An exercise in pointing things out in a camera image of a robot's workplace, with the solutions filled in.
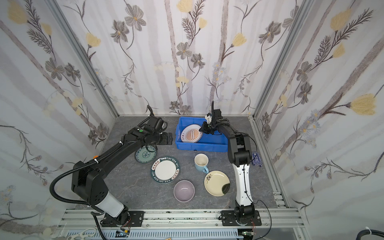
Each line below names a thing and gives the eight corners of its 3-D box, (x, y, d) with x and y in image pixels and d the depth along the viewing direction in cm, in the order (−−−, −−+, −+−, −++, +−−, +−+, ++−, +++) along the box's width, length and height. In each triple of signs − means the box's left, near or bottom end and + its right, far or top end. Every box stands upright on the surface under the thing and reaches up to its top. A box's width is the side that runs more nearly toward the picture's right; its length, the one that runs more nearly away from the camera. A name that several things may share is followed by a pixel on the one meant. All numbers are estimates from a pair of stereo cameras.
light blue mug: (194, 177, 90) (194, 170, 82) (194, 160, 97) (194, 153, 89) (208, 177, 91) (209, 170, 82) (207, 161, 97) (208, 153, 89)
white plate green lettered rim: (148, 183, 87) (148, 182, 86) (154, 157, 98) (153, 156, 97) (178, 183, 88) (178, 182, 86) (180, 157, 99) (179, 156, 97)
